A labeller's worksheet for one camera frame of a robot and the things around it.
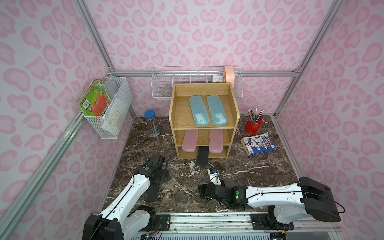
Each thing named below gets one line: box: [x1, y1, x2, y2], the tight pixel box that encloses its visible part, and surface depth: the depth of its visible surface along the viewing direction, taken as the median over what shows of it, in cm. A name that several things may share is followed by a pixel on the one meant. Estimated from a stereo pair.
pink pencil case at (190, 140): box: [182, 129, 199, 153], surface depth 85 cm
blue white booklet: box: [240, 133, 277, 156], surface depth 102 cm
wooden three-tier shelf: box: [168, 82, 240, 160], surface depth 83 cm
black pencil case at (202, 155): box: [196, 146, 209, 167], surface depth 97 cm
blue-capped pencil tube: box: [144, 109, 159, 137], surface depth 98 cm
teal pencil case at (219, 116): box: [206, 95, 228, 126], surface depth 78 cm
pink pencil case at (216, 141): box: [209, 129, 223, 154], surface depth 84 cm
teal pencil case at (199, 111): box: [189, 95, 210, 127], surface depth 78 cm
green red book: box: [78, 78, 112, 117], surface depth 73 cm
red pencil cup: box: [245, 117, 264, 135], surface depth 108 cm
